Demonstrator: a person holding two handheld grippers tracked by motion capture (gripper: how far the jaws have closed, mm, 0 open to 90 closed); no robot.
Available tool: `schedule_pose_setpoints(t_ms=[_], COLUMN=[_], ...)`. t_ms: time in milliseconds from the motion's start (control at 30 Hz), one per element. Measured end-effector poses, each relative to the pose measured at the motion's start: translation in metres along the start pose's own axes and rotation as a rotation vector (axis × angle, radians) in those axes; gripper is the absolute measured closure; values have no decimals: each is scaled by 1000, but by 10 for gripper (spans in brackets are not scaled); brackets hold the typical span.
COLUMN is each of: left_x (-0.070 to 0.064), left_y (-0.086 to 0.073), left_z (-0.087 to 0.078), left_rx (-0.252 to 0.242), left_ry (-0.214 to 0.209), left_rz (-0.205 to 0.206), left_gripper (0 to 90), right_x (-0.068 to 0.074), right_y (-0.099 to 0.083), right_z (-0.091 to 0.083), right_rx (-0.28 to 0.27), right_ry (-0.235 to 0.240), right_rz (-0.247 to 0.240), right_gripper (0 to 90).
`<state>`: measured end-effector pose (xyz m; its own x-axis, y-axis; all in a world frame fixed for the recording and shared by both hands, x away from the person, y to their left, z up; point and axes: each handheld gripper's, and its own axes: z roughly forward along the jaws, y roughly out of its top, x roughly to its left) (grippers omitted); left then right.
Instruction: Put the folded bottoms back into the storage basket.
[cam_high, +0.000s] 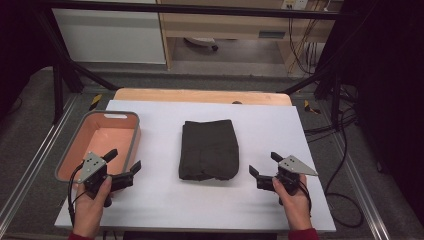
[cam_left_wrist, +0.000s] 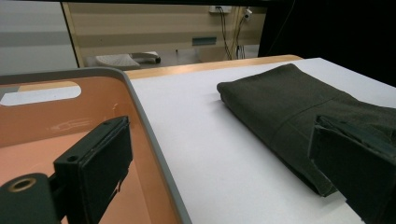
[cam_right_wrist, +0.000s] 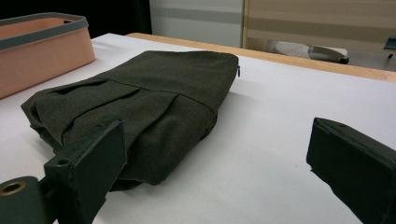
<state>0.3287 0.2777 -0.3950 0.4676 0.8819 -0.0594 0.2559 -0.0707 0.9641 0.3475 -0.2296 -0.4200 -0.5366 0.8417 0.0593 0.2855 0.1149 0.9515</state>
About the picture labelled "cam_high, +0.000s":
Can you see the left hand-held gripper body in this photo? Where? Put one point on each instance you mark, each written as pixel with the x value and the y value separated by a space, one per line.
pixel 91 166

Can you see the wooden table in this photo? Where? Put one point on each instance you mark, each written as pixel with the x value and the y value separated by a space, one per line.
pixel 200 96

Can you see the white cabinet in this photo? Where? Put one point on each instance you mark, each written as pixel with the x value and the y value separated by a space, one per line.
pixel 106 36

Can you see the black metal frame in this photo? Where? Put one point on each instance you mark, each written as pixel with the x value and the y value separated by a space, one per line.
pixel 200 9

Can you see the white table mat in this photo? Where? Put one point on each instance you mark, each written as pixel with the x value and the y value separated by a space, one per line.
pixel 186 200

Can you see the dark garment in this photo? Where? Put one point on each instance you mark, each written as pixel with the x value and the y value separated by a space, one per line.
pixel 209 150

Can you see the yellow and black tape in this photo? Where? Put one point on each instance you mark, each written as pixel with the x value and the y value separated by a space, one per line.
pixel 95 101
pixel 310 107

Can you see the pink basket with grey rim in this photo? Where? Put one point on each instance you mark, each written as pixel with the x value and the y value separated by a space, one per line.
pixel 106 140

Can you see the light wooden desk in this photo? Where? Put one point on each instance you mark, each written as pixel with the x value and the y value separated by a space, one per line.
pixel 233 25

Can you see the aluminium rail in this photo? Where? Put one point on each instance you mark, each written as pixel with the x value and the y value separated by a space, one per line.
pixel 36 156
pixel 361 186

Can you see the dark curtain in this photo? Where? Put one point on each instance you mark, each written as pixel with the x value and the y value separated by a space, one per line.
pixel 20 50
pixel 390 100

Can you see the white wall socket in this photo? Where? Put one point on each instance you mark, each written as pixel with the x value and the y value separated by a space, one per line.
pixel 295 4

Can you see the person's right hand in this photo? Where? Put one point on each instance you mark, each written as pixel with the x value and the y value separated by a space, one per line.
pixel 295 208

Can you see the person's left hand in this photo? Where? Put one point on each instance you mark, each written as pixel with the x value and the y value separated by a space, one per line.
pixel 88 210

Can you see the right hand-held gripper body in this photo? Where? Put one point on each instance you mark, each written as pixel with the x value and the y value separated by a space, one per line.
pixel 290 168

